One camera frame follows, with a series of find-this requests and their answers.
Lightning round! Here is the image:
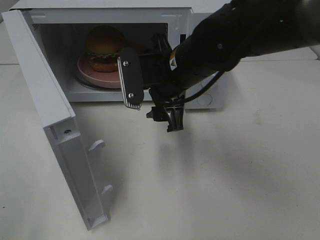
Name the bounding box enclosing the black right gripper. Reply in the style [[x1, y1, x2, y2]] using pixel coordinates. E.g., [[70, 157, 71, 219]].
[[117, 33, 185, 132]]

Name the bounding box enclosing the toy hamburger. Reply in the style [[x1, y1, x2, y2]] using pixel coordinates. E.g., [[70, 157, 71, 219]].
[[86, 25, 127, 73]]

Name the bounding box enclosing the pink round plate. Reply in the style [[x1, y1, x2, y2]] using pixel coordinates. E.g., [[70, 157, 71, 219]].
[[77, 42, 125, 89]]

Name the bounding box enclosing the round white door button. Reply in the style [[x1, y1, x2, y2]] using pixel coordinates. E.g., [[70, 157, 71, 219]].
[[196, 93, 213, 106]]

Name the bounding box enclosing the white microwave door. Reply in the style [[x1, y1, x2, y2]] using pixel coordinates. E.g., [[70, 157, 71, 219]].
[[2, 10, 113, 230]]

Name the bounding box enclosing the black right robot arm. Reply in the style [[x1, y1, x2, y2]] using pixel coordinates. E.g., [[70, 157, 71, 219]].
[[117, 0, 320, 132]]

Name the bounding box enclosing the glass microwave turntable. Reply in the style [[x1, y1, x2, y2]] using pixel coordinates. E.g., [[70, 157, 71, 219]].
[[70, 70, 121, 90]]

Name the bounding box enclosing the white microwave oven body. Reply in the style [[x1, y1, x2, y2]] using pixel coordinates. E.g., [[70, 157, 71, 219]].
[[2, 0, 217, 115]]

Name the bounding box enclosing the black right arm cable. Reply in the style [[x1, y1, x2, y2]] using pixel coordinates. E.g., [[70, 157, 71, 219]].
[[182, 71, 222, 103]]

